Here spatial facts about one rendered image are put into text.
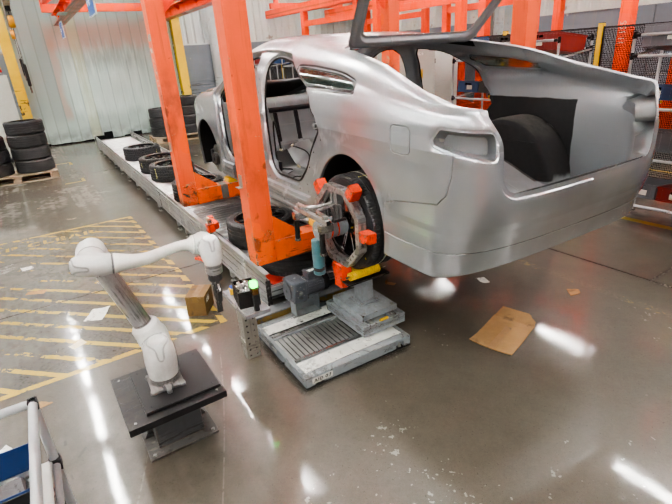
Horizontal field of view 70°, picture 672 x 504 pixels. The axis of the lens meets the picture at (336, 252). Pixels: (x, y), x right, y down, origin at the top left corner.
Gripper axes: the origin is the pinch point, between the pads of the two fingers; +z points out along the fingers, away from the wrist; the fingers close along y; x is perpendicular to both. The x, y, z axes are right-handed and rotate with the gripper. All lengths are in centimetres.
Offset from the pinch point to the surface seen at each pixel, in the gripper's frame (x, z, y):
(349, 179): 100, -49, -23
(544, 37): 446, -124, -161
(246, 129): 52, -80, -73
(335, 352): 71, 59, 1
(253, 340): 28, 55, -36
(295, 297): 67, 39, -48
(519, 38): 320, -126, -88
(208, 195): 70, 18, -262
